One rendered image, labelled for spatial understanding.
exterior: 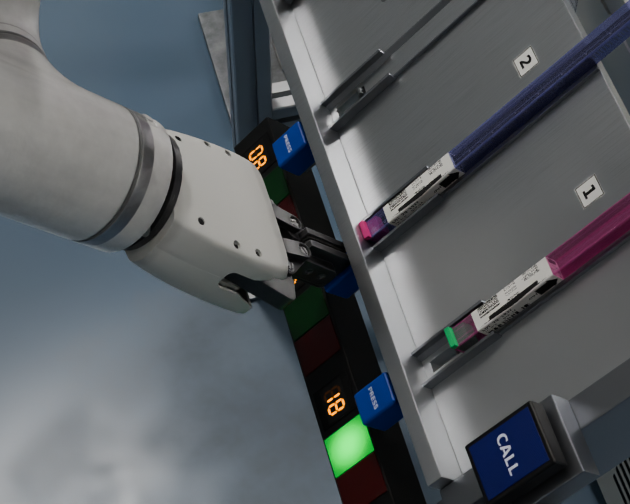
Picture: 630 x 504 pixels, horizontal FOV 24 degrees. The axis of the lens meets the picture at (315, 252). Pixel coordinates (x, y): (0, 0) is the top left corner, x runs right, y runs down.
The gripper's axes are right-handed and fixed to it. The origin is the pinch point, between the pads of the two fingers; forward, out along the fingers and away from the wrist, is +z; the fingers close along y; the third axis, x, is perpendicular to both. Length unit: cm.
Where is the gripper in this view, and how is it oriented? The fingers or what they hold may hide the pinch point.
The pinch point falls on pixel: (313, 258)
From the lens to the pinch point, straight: 97.2
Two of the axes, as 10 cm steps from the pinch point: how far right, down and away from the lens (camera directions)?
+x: 6.8, -5.8, -4.6
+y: 2.6, 7.7, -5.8
